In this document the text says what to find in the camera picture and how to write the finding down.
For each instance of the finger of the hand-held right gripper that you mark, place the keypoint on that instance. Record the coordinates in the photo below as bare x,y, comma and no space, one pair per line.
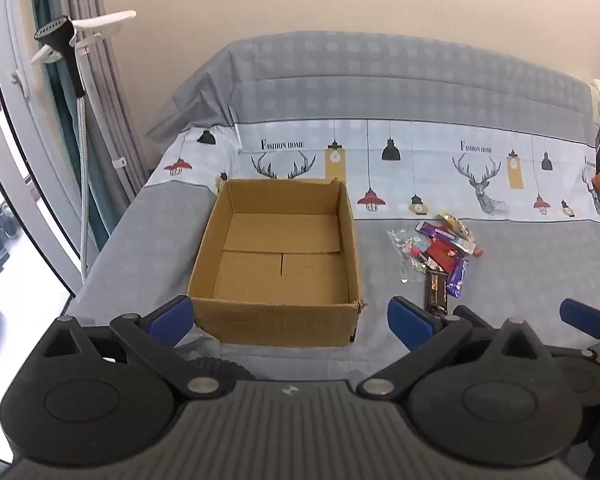
582,316
475,316

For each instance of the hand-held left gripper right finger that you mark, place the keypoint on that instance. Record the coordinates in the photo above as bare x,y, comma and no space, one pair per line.
410,322

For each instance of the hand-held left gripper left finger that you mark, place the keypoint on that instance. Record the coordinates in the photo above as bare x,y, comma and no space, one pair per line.
170,321

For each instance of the black snack bar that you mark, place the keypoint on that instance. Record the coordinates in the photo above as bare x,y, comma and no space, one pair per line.
436,292

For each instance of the purple snack packet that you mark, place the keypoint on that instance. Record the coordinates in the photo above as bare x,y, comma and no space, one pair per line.
434,230
458,275

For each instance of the red snack packet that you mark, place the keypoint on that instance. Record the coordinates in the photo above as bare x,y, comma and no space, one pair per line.
442,255

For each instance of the clear plastic candy packet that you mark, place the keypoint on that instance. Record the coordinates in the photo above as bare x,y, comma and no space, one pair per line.
399,246

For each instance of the brown cardboard box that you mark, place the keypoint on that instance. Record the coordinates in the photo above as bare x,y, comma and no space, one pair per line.
280,255

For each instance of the orange stick snack packet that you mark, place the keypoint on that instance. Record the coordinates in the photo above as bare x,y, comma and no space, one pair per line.
470,246

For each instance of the gold snack packet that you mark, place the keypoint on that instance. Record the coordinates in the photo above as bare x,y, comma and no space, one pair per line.
452,224

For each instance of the grey curtain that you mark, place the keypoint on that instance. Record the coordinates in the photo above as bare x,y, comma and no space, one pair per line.
115,85

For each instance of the black garment steamer head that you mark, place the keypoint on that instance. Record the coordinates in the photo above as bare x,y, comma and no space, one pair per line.
62,42

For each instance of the white plastic hanger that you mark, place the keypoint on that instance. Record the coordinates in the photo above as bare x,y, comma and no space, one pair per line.
102,22

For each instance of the white window frame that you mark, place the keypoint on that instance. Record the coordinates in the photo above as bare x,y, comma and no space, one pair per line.
15,125

